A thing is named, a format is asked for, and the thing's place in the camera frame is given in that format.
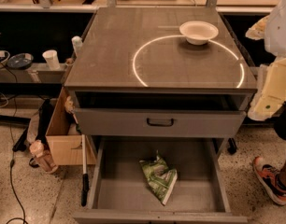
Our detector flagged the orange sneaker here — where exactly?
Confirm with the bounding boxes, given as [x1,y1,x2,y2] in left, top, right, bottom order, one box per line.
[252,157,286,205]

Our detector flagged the dark blue plate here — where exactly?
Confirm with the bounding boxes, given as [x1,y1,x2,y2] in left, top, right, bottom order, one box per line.
[7,53,34,69]

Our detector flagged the white paper cup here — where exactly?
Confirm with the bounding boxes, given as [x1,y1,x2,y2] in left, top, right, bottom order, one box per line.
[42,49,60,70]

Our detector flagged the green jalapeno chip bag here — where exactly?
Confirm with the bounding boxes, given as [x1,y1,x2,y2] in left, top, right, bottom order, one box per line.
[139,153,178,205]

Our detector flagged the white bowl on shelf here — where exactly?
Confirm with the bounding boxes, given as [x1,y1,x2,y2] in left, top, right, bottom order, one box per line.
[0,50,10,68]

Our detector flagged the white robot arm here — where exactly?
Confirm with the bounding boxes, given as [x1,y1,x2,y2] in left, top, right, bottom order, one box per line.
[245,0,286,120]

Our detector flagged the white paper bowl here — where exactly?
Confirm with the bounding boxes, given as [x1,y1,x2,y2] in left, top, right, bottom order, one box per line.
[179,21,219,45]

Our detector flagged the white stick black handle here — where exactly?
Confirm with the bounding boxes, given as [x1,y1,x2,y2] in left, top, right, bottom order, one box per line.
[81,134,89,206]

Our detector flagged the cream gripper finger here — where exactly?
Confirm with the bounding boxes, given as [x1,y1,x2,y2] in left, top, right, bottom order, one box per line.
[248,58,286,121]
[245,16,269,40]

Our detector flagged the white bottle beside cabinet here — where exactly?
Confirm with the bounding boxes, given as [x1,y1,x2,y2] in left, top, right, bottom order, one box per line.
[71,35,82,56]

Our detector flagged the open grey middle drawer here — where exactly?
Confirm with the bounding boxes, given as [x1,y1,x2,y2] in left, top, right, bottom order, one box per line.
[73,137,248,224]

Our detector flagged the cardboard box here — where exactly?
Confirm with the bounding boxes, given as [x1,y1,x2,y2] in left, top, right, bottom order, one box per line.
[46,88,83,165]

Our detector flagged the grey drawer cabinet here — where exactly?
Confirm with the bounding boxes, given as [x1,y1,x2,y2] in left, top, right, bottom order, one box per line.
[64,6,259,147]

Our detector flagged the grey top drawer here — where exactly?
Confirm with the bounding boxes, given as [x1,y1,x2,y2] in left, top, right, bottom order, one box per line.
[76,108,245,138]

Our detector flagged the black floor cable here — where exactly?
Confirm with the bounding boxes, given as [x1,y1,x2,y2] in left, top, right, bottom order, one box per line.
[5,159,29,224]

